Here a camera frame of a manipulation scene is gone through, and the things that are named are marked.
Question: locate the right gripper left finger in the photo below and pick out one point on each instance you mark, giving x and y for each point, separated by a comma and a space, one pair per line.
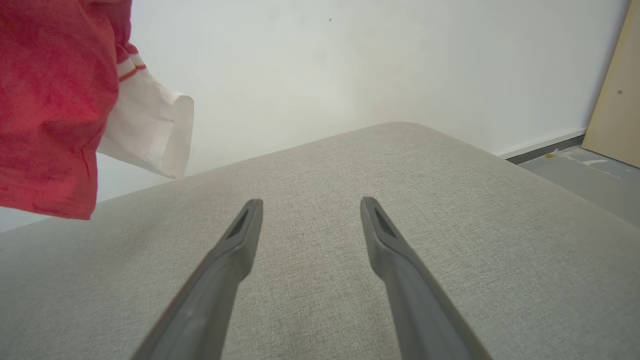
210, 300

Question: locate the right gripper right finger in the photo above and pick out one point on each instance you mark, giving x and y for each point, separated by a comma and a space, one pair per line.
425, 310

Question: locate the red jersey with white sleeves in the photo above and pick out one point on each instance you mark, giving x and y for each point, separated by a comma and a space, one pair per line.
50, 110

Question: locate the white skirting board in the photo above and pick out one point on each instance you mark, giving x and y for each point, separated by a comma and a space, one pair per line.
540, 144

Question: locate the beige wooden board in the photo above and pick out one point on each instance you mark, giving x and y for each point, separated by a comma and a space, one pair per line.
617, 100

